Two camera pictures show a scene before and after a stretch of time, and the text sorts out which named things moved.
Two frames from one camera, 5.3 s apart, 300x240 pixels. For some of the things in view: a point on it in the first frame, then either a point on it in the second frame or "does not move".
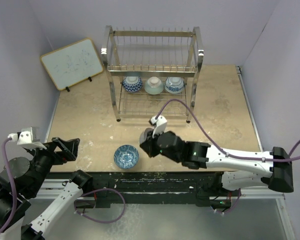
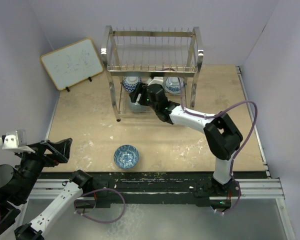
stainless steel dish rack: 152,73 does not move
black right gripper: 149,145 -> 141,89
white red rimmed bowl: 143,136 -> 139,108
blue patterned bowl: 126,156 does not move
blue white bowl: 132,84 does not move
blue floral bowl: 174,84 does not move
